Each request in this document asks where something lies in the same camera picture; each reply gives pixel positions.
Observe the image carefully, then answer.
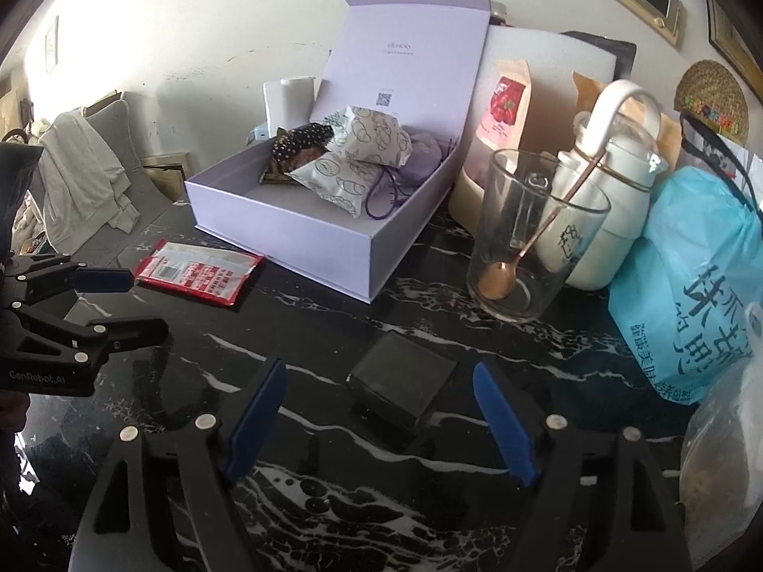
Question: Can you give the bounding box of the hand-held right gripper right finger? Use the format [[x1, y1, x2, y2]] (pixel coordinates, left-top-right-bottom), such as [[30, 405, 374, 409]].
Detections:
[[473, 360, 695, 572]]

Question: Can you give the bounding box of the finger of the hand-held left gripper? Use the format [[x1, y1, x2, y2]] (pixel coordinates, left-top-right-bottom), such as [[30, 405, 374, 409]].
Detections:
[[0, 253, 135, 305], [77, 317, 169, 364]]

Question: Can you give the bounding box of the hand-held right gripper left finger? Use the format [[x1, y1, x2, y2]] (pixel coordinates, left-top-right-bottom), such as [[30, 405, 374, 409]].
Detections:
[[68, 357, 290, 572]]

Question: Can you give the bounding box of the small black box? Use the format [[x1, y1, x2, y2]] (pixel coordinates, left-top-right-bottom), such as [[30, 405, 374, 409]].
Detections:
[[347, 332, 459, 435]]

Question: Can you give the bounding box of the black polka dot pouch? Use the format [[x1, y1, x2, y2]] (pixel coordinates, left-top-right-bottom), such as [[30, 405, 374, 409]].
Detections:
[[271, 122, 338, 168]]

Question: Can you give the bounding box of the purple tasselled sachet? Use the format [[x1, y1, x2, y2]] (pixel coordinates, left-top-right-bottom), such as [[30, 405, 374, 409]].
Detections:
[[365, 131, 457, 219]]

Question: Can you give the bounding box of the white printed pouch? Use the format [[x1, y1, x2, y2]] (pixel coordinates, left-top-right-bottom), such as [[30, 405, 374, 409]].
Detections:
[[325, 105, 413, 169], [285, 152, 388, 219]]

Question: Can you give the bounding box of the lavender gift box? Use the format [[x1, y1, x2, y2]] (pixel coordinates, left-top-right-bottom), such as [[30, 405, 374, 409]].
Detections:
[[184, 0, 493, 305]]

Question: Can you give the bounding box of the red flat packet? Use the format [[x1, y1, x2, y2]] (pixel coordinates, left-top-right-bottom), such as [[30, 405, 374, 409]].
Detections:
[[134, 239, 266, 309]]

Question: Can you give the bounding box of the white garment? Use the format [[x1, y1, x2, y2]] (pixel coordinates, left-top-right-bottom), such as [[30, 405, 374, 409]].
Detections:
[[37, 112, 139, 233]]

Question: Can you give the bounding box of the rose gold spoon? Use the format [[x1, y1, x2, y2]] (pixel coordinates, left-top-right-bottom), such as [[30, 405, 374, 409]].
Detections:
[[480, 152, 609, 302]]

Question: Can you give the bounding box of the cardboard box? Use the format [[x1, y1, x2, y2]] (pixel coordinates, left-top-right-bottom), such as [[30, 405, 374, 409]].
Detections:
[[83, 91, 120, 117]]

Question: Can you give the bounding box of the patterned snack packet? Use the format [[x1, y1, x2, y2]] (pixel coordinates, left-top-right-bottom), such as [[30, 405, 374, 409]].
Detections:
[[259, 158, 299, 184]]

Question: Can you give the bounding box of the clear glass cup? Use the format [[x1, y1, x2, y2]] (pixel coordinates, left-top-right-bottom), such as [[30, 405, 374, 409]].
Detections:
[[466, 148, 612, 324]]

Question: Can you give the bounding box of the clear plastic bag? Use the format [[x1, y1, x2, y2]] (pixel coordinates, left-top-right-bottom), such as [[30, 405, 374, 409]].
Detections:
[[680, 357, 763, 570]]

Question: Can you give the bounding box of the white kettle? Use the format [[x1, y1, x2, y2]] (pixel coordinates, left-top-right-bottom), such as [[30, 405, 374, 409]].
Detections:
[[533, 79, 669, 290]]

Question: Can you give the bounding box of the blue plastic bag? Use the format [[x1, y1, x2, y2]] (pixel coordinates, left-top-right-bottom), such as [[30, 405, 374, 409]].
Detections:
[[608, 167, 763, 406]]

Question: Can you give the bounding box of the white paper roll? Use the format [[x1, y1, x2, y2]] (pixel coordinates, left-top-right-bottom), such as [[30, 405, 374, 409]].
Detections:
[[263, 75, 317, 138]]

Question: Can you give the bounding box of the red label stand-up pouch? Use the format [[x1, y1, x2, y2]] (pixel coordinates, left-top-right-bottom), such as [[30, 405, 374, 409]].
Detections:
[[448, 60, 534, 227]]

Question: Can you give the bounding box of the brown paper bag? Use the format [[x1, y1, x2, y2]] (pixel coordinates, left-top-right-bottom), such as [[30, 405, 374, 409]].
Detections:
[[572, 70, 681, 150]]

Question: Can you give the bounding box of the printed paper booklet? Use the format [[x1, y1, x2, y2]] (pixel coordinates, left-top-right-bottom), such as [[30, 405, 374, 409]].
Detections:
[[680, 113, 763, 192]]

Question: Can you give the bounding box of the white foam board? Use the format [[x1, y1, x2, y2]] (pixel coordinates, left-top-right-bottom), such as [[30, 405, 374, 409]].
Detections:
[[483, 27, 621, 96]]

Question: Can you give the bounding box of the leaning wooden picture frame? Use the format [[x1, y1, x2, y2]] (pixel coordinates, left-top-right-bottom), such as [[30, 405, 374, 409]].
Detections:
[[140, 152, 192, 200]]

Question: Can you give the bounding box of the wooden wall cabinet frame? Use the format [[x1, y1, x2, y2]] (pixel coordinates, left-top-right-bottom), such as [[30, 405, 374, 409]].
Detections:
[[589, 0, 681, 49]]

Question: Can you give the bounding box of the dark framed wall picture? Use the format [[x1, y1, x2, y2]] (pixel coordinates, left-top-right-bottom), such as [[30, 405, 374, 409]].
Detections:
[[706, 0, 763, 87]]

